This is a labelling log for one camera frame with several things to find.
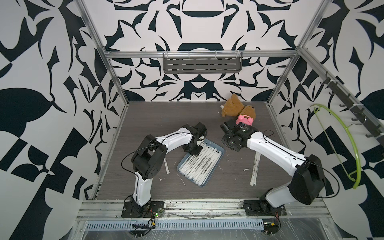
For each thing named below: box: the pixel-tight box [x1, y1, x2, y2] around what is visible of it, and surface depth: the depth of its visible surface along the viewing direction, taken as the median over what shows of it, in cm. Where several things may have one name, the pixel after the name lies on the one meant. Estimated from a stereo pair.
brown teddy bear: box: [221, 93, 256, 120], surface depth 107 cm
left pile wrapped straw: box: [164, 156, 170, 174], surface depth 89 cm
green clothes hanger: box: [310, 104, 362, 190], surface depth 61 cm
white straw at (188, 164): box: [179, 154, 198, 175], surface depth 89 cm
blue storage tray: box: [176, 138, 225, 188], surface depth 89 cm
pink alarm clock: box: [235, 114, 254, 126], surface depth 99 cm
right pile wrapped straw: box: [250, 151, 261, 187], surface depth 87 cm
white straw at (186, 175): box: [183, 147, 214, 179], surface depth 90 cm
